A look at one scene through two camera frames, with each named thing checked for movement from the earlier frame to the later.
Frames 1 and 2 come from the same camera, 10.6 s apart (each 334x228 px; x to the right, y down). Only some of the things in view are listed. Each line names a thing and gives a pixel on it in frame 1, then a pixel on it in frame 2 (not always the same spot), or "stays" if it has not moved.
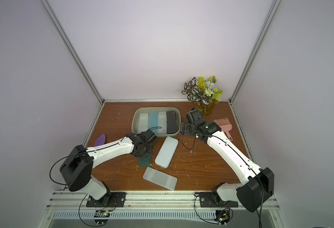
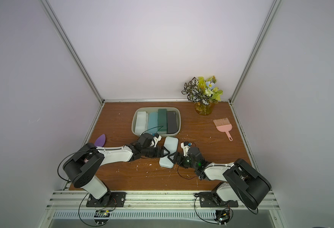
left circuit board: (101, 217) stays
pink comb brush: (225, 124) stays
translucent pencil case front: (160, 178) to (142, 122)
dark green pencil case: (144, 161) to (162, 120)
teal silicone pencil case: (153, 121) stays
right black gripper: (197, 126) to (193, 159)
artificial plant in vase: (203, 93) stays
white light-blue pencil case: (165, 154) stays
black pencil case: (171, 121) stays
